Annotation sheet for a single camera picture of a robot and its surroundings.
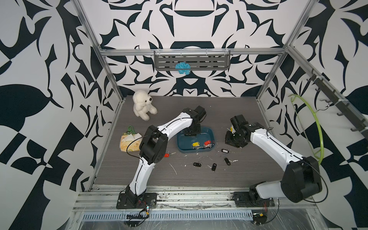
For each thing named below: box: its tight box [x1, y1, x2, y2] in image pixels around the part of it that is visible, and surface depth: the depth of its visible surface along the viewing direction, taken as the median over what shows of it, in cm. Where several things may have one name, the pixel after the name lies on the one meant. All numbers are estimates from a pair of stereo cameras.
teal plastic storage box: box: [176, 126, 216, 154], surface depth 96 cm
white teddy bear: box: [132, 90, 158, 121], surface depth 98 cm
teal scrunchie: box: [174, 61, 192, 75], surface depth 93 cm
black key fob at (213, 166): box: [211, 162, 218, 172], surface depth 87 cm
